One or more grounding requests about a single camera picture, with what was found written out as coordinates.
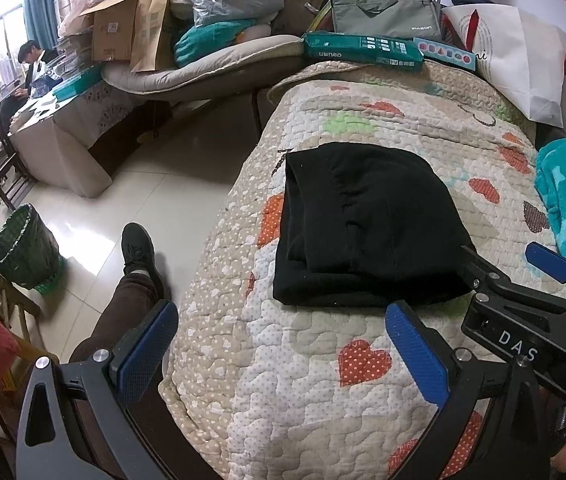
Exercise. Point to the black shoe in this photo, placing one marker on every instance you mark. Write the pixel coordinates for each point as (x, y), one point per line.
(138, 247)

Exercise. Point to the teal flat box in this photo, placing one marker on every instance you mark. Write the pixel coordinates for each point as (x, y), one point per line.
(75, 82)

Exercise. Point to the grey padded cushion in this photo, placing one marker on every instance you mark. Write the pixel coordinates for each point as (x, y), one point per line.
(203, 75)

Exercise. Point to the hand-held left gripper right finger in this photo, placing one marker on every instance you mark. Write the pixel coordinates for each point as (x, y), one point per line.
(415, 355)

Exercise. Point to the black pants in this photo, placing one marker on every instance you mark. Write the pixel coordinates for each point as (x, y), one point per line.
(363, 220)

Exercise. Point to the green paper ream pack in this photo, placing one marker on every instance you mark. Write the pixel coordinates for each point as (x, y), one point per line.
(358, 52)

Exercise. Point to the light wooden chair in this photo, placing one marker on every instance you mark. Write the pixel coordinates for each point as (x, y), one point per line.
(18, 305)

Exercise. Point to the table with patterned cloth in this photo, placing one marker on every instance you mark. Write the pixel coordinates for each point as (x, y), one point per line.
(63, 150)

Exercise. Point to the teal curtain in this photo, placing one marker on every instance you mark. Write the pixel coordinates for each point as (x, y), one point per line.
(40, 0)

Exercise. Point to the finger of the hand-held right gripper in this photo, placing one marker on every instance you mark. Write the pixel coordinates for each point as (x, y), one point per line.
(548, 260)
(478, 272)

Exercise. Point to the brown paper bag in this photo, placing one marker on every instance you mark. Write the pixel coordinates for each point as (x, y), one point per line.
(150, 25)

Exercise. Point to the white paper bag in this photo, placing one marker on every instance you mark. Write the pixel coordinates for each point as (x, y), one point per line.
(518, 55)

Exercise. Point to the teal box with shapes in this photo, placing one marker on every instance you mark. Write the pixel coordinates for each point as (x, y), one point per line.
(443, 52)

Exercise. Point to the large cardboard box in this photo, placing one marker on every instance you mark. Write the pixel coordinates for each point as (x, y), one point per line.
(113, 30)

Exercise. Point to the teal pillow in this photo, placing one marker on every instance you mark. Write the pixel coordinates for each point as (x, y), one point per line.
(203, 40)

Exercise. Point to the green woven wastebasket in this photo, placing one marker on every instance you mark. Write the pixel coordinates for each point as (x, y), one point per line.
(25, 255)

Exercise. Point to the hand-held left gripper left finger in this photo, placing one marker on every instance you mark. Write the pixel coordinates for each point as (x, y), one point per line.
(148, 350)

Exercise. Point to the quilted heart print blanket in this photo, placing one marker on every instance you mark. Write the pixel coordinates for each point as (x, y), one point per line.
(288, 385)

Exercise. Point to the grey laptop bag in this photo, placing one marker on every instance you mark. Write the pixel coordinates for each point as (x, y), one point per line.
(383, 20)

